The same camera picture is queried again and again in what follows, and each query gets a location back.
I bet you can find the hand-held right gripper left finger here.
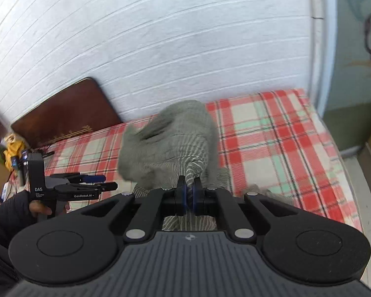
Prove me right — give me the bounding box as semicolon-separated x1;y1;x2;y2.
80;176;188;242

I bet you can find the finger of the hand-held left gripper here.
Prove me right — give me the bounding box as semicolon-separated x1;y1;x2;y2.
66;174;106;184
80;182;118;192

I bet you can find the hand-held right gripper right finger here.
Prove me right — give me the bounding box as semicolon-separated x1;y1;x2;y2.
192;176;299;242

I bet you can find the grey-green striped shirt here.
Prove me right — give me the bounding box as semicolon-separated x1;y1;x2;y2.
117;100;294;231

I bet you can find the person's left forearm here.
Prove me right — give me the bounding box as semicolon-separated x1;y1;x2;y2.
0;190;39;254

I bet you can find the person's left hand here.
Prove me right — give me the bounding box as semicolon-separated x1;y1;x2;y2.
29;200;71;218

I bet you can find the yellow cloth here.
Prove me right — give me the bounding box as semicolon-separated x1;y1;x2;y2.
3;134;24;169

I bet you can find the brown wooden headboard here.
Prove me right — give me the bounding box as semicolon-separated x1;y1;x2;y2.
11;77;122;149

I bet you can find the red plaid bed sheet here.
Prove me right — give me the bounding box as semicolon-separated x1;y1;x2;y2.
39;88;364;232

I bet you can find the pale door frame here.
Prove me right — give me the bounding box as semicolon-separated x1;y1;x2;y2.
307;0;339;115

